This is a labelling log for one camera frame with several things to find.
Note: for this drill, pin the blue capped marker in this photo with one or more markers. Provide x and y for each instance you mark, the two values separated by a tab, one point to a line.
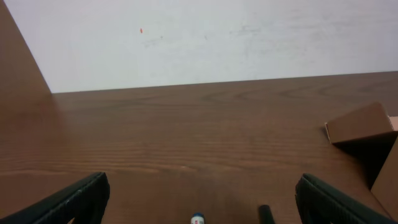
197	218

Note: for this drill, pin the brown cardboard box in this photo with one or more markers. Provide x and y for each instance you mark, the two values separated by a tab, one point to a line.
371	135

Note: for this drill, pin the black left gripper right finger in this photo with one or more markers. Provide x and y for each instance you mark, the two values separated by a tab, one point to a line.
319	202

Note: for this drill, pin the black capped marker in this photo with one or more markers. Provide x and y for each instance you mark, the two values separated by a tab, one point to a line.
265	215

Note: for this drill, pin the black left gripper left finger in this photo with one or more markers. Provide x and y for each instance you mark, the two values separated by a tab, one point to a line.
83	202

